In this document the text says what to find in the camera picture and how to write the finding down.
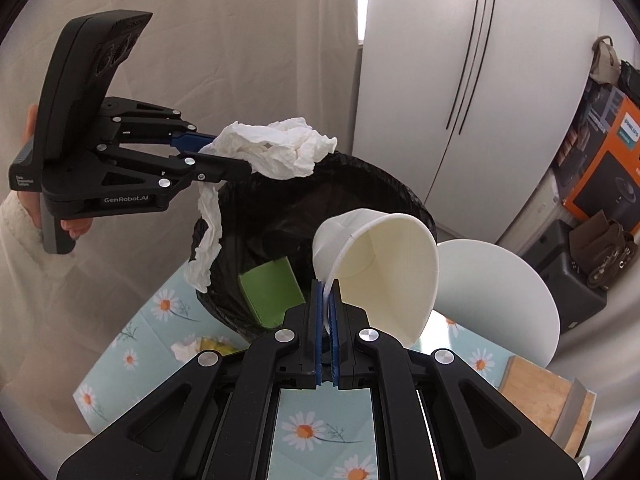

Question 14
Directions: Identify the white tissue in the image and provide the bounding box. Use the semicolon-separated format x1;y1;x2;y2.
184;117;338;292
170;334;202;363

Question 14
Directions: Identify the green foam sheet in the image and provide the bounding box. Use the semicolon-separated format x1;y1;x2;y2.
239;257;305;328

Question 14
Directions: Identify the white paper cup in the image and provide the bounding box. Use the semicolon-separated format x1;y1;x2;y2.
312;208;439;348

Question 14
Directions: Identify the yellow green snack wrapper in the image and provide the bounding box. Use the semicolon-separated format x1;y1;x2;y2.
198;337;240;356

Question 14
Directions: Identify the left hand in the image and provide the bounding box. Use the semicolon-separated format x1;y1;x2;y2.
16;104;94;240

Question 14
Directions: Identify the daisy print tablecloth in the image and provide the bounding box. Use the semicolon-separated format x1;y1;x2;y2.
71;259;516;480

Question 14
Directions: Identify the bamboo cutting board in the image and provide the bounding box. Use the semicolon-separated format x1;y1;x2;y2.
499;356;591;458

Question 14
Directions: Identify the clear bin with black bag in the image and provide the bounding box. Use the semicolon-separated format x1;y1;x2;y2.
196;152;436;341

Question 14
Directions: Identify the cleaver knife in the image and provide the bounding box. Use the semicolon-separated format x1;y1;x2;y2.
551;379;594;456

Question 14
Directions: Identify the white chair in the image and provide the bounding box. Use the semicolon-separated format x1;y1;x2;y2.
435;238;560;367

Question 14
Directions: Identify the black suitcase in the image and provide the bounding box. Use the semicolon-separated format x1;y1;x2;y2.
522;220;606;334

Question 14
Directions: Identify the brown leather bag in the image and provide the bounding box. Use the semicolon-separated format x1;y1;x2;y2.
568;210;639;290

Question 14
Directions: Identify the white suitcase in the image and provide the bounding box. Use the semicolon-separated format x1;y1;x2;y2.
497;169;576;255

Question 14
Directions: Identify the orange Philips box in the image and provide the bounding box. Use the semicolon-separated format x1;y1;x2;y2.
552;80;639;234

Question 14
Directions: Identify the white wardrobe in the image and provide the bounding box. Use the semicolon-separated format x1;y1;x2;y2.
352;0;600;243

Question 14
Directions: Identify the beige handbag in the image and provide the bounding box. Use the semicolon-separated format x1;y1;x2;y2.
589;35;620;84

